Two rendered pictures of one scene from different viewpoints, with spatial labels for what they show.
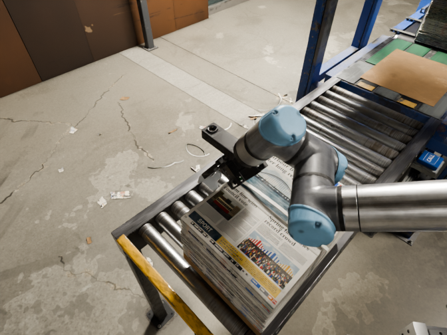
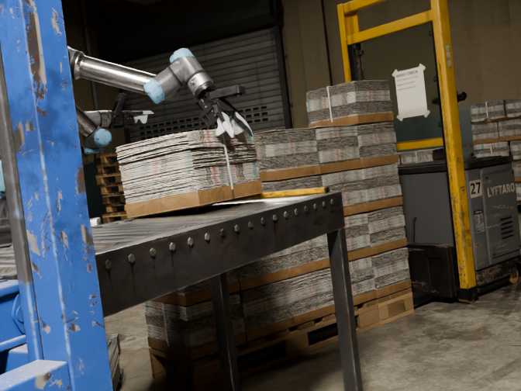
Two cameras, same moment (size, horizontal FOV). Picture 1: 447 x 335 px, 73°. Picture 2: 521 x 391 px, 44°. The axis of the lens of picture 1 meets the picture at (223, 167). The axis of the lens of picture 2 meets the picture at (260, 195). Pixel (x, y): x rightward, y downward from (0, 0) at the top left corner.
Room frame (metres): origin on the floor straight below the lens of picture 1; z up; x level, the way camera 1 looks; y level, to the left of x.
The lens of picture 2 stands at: (2.56, -0.45, 0.93)
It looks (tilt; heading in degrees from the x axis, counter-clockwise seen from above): 3 degrees down; 166
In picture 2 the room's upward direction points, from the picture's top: 7 degrees counter-clockwise
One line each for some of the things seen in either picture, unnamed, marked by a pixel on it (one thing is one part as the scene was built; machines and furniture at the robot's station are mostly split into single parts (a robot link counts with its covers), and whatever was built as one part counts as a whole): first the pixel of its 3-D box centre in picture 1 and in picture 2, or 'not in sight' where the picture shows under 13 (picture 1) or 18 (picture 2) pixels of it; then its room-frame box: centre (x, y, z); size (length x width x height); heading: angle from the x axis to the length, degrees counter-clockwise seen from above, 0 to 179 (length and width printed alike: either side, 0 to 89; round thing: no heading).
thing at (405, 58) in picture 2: not in sight; (399, 86); (-1.00, 1.39, 1.28); 0.57 x 0.01 x 0.65; 24
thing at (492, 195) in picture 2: not in sight; (449, 223); (-1.15, 1.71, 0.40); 0.69 x 0.55 x 0.80; 24
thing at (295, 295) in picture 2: not in sight; (263, 267); (-0.52, 0.31, 0.42); 1.17 x 0.39 x 0.83; 114
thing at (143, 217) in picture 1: (253, 147); (231, 242); (0.97, -0.13, 0.74); 1.34 x 0.05 x 0.12; 135
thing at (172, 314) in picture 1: (160, 314); not in sight; (0.51, 0.32, 0.01); 0.14 x 0.13 x 0.01; 45
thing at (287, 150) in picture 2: not in sight; (271, 157); (-0.58, 0.44, 0.95); 0.38 x 0.29 x 0.23; 24
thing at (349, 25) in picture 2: not in sight; (361, 143); (-1.29, 1.24, 0.97); 0.09 x 0.09 x 1.75; 24
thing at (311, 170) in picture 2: not in sight; (274, 174); (-0.58, 0.44, 0.86); 0.38 x 0.29 x 0.04; 24
